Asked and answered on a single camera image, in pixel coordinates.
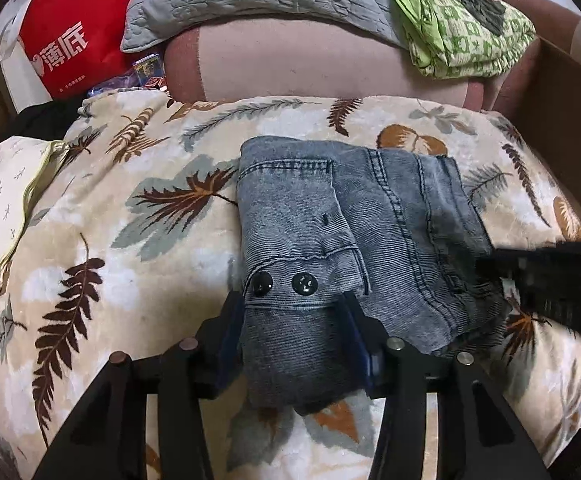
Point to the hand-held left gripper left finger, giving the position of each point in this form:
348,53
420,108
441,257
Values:
228,347

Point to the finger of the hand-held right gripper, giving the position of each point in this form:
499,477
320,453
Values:
498,262

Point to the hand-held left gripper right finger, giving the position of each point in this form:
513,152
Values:
359,345

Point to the blue denim pants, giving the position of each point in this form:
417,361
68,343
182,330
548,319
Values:
295,210

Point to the cream leaf printed blanket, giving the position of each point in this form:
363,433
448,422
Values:
120,260

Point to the brown cardboard box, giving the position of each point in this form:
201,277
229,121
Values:
555,125

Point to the green patterned cloth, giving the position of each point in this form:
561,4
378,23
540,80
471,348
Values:
450,35

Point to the cream pillow with green trim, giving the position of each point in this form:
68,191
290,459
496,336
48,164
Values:
0,200

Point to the pink and brown sofa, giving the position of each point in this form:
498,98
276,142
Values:
295,65

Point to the colourful printed packet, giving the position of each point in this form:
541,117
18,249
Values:
148,72

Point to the black cloth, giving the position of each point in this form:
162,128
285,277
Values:
50,117

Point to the red and white shopping bag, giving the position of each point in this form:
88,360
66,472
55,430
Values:
85,20

